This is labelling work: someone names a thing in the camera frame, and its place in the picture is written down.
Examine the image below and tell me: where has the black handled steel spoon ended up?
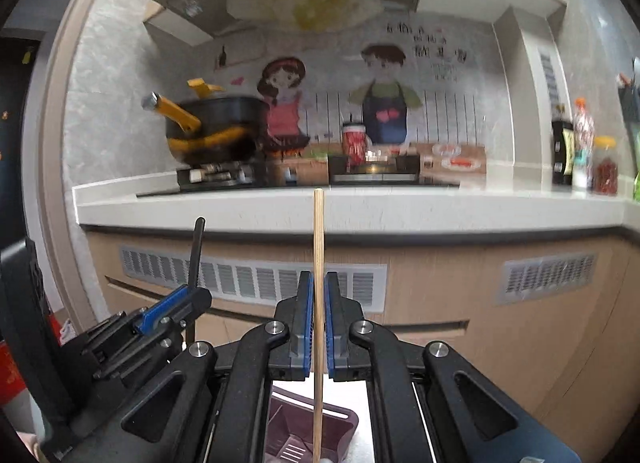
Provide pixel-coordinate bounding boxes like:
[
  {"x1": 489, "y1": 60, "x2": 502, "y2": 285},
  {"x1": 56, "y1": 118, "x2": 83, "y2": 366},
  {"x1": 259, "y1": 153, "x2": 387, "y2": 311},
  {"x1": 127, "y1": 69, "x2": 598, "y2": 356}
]
[{"x1": 184, "y1": 217, "x2": 206, "y2": 346}]

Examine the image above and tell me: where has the long grey vent grille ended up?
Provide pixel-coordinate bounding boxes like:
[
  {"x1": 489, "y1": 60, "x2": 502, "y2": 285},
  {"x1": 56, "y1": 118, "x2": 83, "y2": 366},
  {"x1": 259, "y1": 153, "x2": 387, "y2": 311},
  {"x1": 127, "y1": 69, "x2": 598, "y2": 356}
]
[{"x1": 119, "y1": 245, "x2": 388, "y2": 313}]

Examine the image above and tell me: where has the maroon plastic utensil holder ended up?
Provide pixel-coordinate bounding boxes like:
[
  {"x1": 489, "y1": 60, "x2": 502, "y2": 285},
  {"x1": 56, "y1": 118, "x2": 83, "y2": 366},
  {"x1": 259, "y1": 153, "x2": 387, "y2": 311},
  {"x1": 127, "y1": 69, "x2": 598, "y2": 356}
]
[{"x1": 264, "y1": 386, "x2": 359, "y2": 462}]

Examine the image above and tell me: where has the red box on floor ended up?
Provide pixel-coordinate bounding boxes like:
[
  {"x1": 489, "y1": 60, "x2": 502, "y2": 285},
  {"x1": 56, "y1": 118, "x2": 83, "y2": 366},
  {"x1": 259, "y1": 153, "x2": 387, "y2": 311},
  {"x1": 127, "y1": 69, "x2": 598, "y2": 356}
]
[{"x1": 0, "y1": 337, "x2": 26, "y2": 405}]

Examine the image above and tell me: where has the gas stove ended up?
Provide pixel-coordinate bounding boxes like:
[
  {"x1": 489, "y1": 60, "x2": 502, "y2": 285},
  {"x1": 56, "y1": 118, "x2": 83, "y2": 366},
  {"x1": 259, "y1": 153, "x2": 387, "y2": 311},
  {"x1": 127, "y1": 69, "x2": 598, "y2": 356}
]
[{"x1": 135, "y1": 152, "x2": 461, "y2": 199}]

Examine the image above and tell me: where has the black yellow cooking pot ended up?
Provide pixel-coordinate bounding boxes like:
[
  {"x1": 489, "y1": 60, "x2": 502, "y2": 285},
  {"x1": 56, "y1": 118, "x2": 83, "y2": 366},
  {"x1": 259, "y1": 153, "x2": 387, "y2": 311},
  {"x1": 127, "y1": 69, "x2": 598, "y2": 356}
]
[{"x1": 141, "y1": 78, "x2": 269, "y2": 167}]

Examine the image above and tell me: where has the small grey vent grille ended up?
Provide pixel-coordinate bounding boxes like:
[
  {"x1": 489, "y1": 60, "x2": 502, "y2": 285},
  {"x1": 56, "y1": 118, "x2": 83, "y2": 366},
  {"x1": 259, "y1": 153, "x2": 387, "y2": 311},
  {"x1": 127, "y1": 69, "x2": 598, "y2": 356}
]
[{"x1": 497, "y1": 253, "x2": 598, "y2": 305}]

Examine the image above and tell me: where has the dark sauce bottle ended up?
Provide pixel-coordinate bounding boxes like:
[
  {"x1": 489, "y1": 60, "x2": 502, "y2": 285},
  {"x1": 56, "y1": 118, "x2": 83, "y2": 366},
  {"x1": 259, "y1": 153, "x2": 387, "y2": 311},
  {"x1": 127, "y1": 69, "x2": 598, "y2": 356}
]
[{"x1": 551, "y1": 103, "x2": 575, "y2": 186}]

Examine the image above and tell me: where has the orange capped clear bottle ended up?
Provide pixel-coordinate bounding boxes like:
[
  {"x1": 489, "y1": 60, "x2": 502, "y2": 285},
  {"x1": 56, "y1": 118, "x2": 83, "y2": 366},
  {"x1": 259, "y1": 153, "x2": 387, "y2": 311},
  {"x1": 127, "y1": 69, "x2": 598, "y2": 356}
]
[{"x1": 573, "y1": 98, "x2": 594, "y2": 191}]

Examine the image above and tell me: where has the yellow lid jar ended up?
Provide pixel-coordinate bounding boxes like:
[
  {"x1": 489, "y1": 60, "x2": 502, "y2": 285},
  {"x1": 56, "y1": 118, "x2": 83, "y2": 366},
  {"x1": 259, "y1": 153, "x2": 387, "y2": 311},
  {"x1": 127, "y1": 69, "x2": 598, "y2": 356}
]
[{"x1": 592, "y1": 136, "x2": 618, "y2": 196}]

